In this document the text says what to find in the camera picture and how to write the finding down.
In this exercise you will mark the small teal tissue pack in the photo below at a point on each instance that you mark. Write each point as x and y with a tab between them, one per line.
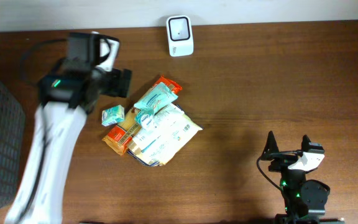
146	119

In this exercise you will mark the teal flushable wipes pack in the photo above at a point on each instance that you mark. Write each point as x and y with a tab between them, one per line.
158	97

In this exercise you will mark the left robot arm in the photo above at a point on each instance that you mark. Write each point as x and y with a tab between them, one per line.
67	95

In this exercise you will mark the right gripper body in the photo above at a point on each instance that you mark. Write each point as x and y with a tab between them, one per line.
290	177

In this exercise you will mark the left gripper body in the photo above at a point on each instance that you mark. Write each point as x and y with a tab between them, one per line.
117	83

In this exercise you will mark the orange spaghetti packet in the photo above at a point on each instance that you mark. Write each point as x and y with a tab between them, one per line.
122	133

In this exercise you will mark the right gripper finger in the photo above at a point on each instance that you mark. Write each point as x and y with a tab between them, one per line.
305	144
271	148

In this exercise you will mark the white barcode scanner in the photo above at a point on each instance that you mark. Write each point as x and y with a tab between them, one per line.
180	36

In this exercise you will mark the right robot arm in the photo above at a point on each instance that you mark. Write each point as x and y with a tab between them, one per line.
304	199

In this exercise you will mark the cream noodle packet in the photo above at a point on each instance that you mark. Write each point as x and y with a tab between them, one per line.
163	149

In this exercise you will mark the white label packet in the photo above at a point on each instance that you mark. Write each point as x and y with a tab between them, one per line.
165	118

